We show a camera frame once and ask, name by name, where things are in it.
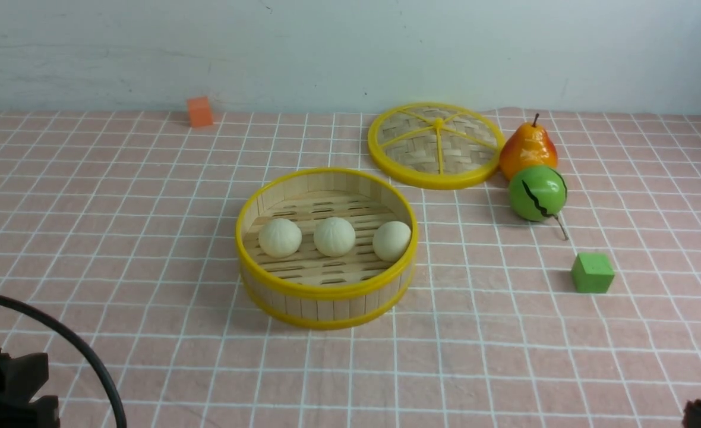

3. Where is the woven bamboo steamer lid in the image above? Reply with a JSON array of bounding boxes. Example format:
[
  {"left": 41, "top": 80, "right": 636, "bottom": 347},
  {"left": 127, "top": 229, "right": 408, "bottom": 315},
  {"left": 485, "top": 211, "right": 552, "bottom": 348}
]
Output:
[{"left": 367, "top": 102, "right": 506, "bottom": 190}]

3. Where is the pink grid tablecloth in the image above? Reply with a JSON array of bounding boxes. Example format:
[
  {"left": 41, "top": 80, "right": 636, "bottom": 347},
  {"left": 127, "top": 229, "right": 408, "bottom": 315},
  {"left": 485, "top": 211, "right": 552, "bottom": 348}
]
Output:
[{"left": 0, "top": 111, "right": 701, "bottom": 427}]

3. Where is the black cable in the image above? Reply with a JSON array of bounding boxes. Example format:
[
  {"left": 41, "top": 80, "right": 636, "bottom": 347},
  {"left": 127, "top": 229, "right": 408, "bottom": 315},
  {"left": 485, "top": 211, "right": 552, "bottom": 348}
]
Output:
[{"left": 0, "top": 289, "right": 128, "bottom": 428}]

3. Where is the orange foam cube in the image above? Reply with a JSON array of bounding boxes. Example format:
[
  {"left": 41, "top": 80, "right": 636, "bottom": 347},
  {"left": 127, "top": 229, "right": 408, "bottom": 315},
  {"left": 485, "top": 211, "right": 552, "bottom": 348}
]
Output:
[{"left": 187, "top": 96, "right": 214, "bottom": 129}]

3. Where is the white steamed bun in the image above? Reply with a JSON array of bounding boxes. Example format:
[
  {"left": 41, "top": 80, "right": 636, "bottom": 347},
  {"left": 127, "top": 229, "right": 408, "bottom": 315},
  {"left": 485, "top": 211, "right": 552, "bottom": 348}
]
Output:
[
  {"left": 258, "top": 218, "right": 302, "bottom": 259},
  {"left": 372, "top": 221, "right": 411, "bottom": 263},
  {"left": 313, "top": 216, "right": 356, "bottom": 257}
]

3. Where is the bamboo steamer tray yellow rim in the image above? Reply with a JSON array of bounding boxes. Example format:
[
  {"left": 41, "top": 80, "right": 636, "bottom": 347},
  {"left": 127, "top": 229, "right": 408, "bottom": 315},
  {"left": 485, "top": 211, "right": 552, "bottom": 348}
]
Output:
[{"left": 235, "top": 168, "right": 419, "bottom": 329}]

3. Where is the green toy watermelon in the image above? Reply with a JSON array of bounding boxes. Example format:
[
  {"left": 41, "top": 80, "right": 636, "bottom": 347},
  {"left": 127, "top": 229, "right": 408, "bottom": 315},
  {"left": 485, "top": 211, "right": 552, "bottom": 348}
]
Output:
[{"left": 508, "top": 165, "right": 570, "bottom": 241}]

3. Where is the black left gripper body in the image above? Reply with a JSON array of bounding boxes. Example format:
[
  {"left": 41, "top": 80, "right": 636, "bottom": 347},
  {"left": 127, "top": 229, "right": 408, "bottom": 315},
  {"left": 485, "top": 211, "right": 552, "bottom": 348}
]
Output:
[{"left": 0, "top": 350, "right": 61, "bottom": 427}]

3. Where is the orange toy pear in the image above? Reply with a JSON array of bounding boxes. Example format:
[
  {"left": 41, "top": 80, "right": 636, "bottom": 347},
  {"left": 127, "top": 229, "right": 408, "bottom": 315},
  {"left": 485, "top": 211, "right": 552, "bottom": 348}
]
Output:
[{"left": 499, "top": 113, "right": 558, "bottom": 181}]

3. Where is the green foam cube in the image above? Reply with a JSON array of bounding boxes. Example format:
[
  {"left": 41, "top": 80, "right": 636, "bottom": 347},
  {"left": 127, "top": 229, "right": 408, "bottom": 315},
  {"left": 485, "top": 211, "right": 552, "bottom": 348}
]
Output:
[{"left": 571, "top": 252, "right": 615, "bottom": 294}]

